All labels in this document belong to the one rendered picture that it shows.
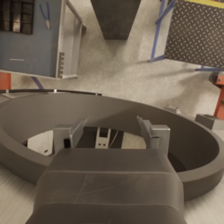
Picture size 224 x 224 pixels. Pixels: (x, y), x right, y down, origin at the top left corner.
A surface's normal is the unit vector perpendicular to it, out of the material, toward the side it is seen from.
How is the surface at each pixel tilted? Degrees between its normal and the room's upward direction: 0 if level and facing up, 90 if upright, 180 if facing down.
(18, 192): 90
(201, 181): 27
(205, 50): 0
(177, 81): 0
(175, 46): 0
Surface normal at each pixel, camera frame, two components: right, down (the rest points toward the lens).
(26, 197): 0.15, -0.96
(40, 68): -0.03, 0.25
